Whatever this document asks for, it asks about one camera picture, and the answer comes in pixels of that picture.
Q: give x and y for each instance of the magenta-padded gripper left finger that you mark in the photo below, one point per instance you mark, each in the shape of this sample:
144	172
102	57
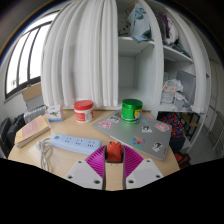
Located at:
91	174

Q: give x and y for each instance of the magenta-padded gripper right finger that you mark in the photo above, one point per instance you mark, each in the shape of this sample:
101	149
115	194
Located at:
140	171

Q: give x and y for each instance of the orange charger block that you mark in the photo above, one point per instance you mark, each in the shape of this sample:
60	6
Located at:
114	152

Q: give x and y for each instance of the light blue power strip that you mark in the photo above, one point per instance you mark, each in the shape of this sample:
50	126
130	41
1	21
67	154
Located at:
76	143

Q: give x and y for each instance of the silver laptop with stickers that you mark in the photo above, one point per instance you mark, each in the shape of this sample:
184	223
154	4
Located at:
133	133

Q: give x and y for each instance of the colourful patterned cloth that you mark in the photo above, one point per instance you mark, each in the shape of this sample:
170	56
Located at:
173	125

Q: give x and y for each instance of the green round tin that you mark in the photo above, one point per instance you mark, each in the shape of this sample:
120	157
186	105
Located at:
131	111

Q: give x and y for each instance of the white jar with red lid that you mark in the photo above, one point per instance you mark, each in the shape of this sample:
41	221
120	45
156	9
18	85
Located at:
83	112

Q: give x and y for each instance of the small white printed box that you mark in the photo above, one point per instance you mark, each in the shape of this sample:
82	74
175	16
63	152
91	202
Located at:
54	113

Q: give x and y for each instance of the yellow covered book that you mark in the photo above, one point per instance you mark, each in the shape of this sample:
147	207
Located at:
31	130

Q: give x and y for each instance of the grey ribbed radiator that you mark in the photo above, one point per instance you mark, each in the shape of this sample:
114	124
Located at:
35	114

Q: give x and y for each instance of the black bag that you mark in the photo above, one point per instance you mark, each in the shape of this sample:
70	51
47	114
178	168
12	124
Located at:
10	133

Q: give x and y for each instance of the brown cardboard box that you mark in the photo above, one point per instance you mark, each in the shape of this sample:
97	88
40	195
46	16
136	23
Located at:
32	91

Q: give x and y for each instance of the white shelf unit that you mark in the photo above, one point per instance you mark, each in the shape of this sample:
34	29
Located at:
143	66

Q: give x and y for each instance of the white curtain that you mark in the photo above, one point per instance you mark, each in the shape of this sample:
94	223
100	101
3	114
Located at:
80	53

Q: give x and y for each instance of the window with dark frame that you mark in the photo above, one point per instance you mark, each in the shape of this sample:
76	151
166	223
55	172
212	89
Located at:
25	58

